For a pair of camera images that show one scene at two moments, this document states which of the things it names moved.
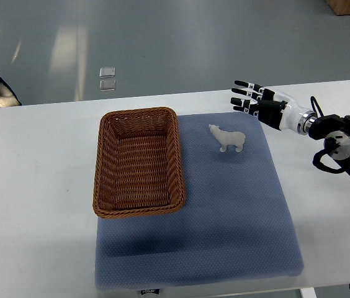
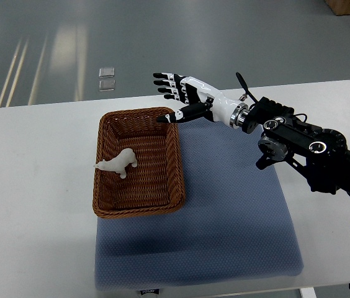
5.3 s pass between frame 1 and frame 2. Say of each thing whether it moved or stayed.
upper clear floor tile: stayed
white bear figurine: moved
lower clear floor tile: stayed
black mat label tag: stayed
